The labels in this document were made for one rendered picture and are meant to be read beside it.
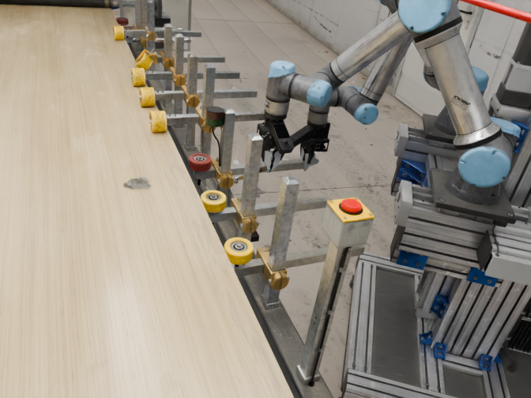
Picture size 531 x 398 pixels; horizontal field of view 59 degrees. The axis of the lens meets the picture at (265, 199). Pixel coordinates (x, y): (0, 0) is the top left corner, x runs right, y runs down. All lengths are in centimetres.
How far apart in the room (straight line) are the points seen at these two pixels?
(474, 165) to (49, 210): 115
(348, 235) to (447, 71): 52
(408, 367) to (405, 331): 19
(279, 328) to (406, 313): 101
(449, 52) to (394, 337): 129
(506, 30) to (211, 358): 380
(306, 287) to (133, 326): 157
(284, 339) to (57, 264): 62
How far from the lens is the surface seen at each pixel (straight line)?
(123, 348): 105
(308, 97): 138
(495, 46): 445
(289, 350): 132
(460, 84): 125
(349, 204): 91
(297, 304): 244
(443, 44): 124
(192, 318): 109
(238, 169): 173
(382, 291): 233
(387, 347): 209
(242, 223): 148
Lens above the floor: 171
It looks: 33 degrees down
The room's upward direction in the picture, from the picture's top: 8 degrees clockwise
